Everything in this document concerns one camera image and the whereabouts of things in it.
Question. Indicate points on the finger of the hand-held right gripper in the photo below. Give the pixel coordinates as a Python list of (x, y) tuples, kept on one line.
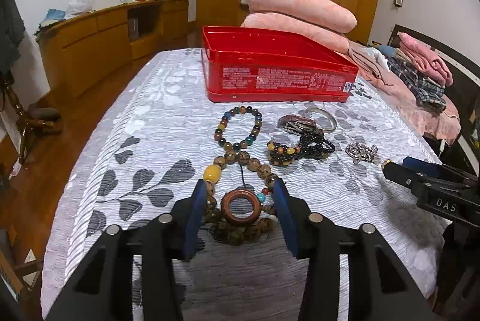
[(399, 176), (427, 164)]

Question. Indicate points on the wooden coat stand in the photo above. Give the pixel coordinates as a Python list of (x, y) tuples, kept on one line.
[(26, 122)]

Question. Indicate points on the wooden sideboard cabinet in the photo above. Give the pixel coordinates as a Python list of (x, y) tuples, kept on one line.
[(93, 51)]

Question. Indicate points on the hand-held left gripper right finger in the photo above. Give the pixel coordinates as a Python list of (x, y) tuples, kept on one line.
[(287, 218)]

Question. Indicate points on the small gold trinket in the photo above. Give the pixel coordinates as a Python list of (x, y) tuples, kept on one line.
[(386, 163)]

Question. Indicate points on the paper bag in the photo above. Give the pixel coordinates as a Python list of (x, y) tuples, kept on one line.
[(133, 29)]

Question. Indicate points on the small wall device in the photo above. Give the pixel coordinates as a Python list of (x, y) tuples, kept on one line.
[(398, 0)]

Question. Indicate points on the white leaf print bedsheet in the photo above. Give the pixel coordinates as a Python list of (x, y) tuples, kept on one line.
[(150, 141)]

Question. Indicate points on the white plastic bag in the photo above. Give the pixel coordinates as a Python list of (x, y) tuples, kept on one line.
[(79, 4)]

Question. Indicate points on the silver bangle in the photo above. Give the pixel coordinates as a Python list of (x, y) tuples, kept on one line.
[(332, 122)]

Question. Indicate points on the plaid cloth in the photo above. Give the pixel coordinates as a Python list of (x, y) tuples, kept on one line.
[(420, 88)]

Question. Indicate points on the pink folded blanket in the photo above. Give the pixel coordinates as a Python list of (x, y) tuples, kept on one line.
[(292, 30), (300, 4)]

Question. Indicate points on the dark hanging clothes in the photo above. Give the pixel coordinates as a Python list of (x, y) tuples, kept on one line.
[(9, 28)]

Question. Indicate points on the pink quilt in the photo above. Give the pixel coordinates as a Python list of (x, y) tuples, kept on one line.
[(393, 92)]

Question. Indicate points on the red plastic box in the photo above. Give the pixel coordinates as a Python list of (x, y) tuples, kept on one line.
[(277, 81)]

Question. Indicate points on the light blue cloth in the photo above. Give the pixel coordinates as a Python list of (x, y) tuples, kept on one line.
[(384, 51)]

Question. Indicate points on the silver metal watch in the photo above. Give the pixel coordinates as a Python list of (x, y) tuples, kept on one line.
[(358, 152)]

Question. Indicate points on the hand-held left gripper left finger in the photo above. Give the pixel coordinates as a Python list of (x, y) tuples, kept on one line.
[(197, 218)]

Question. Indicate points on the pink folded clothes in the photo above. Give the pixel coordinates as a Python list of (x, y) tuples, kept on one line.
[(427, 58)]

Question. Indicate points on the dark headboard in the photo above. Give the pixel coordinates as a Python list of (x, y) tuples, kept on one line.
[(465, 81)]

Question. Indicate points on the person's dark clothing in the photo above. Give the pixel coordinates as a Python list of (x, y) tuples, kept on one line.
[(463, 268)]

